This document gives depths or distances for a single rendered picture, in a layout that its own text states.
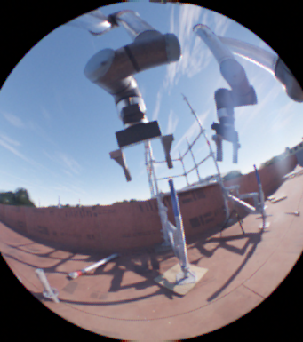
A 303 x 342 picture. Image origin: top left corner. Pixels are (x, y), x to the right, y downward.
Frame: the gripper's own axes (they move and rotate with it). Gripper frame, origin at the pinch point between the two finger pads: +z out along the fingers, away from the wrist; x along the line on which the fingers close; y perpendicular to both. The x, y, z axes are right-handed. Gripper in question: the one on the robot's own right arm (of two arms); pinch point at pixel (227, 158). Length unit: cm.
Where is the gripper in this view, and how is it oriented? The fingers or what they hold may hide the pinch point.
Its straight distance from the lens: 50.9
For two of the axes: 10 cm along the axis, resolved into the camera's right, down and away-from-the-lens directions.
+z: -0.5, 10.0, 0.8
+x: 9.6, 0.2, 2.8
